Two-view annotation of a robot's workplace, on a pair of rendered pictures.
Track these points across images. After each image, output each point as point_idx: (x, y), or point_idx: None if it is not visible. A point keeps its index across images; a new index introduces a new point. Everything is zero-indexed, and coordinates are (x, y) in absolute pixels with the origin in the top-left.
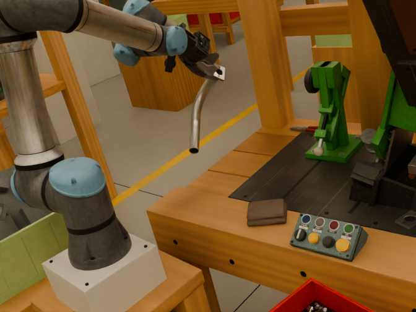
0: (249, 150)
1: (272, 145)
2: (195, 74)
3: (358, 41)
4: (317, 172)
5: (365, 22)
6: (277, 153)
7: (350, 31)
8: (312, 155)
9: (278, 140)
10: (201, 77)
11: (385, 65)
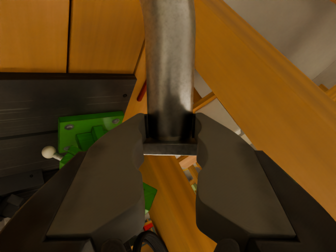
0: (78, 3)
1: (105, 42)
2: (28, 200)
3: (173, 225)
4: (24, 142)
5: (179, 249)
6: (79, 62)
7: (183, 235)
8: (59, 129)
9: (126, 44)
10: (74, 156)
11: (152, 206)
